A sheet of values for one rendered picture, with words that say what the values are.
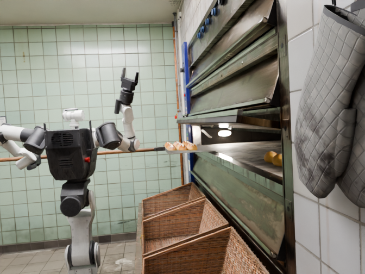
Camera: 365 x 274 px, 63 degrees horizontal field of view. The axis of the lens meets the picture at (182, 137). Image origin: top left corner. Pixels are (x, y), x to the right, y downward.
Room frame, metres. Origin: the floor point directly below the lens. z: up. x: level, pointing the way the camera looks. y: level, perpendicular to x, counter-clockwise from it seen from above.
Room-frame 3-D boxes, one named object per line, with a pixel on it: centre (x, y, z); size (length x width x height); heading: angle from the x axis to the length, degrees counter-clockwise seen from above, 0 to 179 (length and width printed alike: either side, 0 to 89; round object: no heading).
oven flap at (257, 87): (1.88, -0.22, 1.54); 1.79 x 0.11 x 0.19; 7
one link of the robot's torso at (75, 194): (1.77, 0.66, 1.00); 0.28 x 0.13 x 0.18; 7
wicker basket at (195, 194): (2.42, 0.12, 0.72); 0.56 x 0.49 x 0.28; 8
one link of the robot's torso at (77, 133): (1.80, 0.66, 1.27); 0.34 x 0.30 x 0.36; 90
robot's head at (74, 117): (1.86, 0.66, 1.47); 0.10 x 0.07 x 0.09; 90
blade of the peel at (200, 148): (2.45, -0.03, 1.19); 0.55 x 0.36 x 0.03; 7
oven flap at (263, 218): (1.88, -0.22, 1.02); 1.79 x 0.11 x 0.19; 7
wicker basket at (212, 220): (1.82, 0.05, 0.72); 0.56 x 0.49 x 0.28; 8
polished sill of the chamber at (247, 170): (1.88, -0.24, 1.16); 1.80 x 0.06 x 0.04; 7
